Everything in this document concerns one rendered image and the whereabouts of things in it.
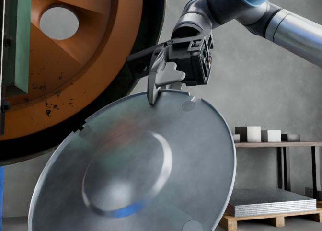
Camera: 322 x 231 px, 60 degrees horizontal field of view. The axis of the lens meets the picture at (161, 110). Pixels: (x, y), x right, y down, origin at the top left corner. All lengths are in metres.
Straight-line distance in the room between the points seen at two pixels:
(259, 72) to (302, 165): 1.57
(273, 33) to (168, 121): 0.39
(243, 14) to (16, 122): 0.54
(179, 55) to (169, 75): 0.06
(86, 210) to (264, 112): 4.18
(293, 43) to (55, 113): 0.54
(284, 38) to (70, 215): 0.55
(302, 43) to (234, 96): 3.57
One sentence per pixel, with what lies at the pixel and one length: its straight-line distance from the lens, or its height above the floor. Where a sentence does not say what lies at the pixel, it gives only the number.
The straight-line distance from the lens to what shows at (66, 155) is 0.47.
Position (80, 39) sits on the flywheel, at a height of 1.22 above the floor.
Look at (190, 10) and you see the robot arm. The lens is 0.63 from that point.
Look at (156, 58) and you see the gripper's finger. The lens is 0.46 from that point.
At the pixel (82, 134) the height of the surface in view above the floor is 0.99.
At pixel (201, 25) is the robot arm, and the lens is 0.59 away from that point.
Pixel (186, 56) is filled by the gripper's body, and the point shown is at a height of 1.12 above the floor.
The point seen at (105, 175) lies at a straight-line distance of 0.38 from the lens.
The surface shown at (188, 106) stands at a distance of 0.40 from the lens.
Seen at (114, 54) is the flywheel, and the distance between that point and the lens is 0.69.
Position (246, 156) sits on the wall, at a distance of 4.29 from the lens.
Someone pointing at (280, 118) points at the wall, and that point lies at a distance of 4.63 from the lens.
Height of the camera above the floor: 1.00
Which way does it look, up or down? 4 degrees up
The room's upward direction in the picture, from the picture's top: straight up
